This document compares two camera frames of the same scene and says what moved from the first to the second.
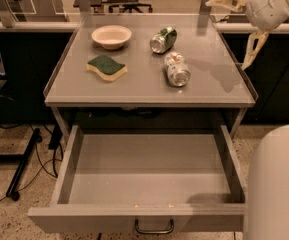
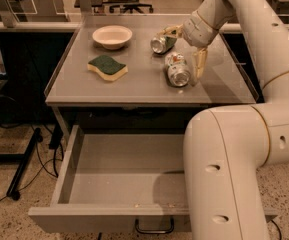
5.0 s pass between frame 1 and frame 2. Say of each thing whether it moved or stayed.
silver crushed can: stayed
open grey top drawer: stayed
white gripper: moved
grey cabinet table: stayed
